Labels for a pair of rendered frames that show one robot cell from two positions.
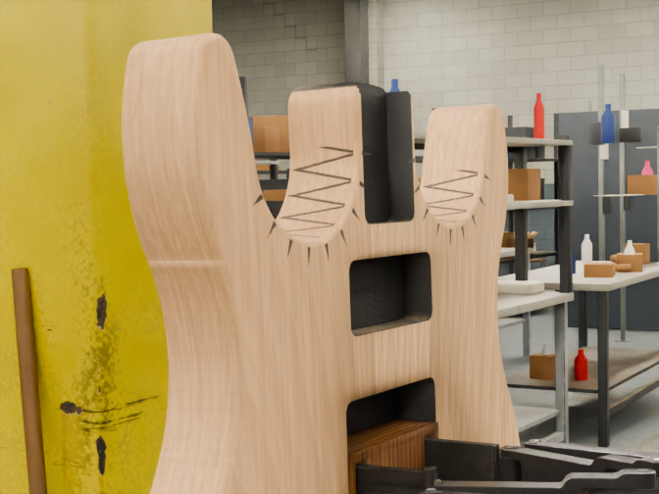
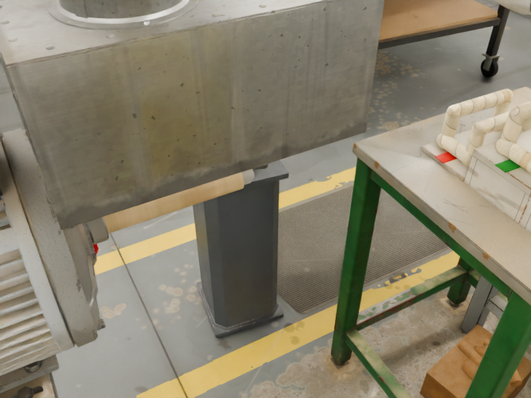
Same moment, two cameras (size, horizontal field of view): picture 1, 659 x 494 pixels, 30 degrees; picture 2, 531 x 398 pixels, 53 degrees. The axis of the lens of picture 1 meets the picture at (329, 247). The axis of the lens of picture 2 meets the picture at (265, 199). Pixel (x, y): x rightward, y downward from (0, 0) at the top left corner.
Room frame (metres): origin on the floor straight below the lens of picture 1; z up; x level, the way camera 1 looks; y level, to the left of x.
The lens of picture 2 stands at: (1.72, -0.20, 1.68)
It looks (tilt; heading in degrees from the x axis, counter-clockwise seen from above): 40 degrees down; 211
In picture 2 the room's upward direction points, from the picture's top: straight up
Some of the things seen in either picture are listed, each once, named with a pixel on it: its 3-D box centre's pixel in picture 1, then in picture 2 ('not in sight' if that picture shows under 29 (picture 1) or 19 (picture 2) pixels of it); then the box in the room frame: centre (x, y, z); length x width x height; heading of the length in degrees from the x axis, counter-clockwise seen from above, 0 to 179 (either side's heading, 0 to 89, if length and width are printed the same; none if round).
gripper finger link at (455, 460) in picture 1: (441, 466); not in sight; (0.70, -0.06, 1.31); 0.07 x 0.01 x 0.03; 57
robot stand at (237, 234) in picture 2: not in sight; (235, 238); (0.59, -0.99, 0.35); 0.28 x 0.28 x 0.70; 52
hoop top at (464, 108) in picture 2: not in sight; (480, 103); (0.49, -0.33, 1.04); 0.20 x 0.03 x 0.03; 148
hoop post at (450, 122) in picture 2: not in sight; (449, 129); (0.56, -0.37, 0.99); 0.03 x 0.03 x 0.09
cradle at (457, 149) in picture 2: not in sight; (455, 148); (0.59, -0.34, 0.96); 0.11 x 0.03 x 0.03; 59
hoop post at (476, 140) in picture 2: not in sight; (474, 146); (0.61, -0.30, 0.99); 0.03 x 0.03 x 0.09
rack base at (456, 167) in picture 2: not in sight; (483, 148); (0.52, -0.29, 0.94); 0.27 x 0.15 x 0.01; 149
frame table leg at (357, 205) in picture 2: not in sight; (352, 276); (0.64, -0.53, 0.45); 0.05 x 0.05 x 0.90; 59
